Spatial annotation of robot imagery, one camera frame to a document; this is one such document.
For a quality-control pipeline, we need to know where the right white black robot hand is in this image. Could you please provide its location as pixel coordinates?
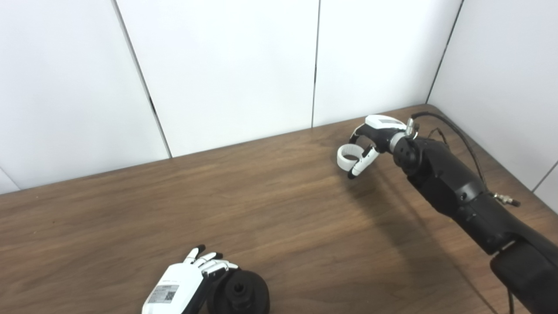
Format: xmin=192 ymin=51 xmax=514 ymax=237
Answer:
xmin=347 ymin=115 xmax=408 ymax=180

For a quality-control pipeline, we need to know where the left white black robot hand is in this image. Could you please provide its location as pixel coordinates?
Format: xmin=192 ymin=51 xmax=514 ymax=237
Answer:
xmin=142 ymin=245 xmax=239 ymax=314

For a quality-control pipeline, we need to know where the white plastic ring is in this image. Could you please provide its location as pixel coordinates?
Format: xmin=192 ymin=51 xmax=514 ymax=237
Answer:
xmin=337 ymin=144 xmax=366 ymax=172

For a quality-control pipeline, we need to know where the round black stepped part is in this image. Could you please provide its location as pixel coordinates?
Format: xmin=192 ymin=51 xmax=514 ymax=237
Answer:
xmin=207 ymin=269 xmax=270 ymax=314

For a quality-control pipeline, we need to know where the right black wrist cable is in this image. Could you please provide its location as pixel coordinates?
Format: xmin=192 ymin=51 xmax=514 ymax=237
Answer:
xmin=405 ymin=112 xmax=521 ymax=314

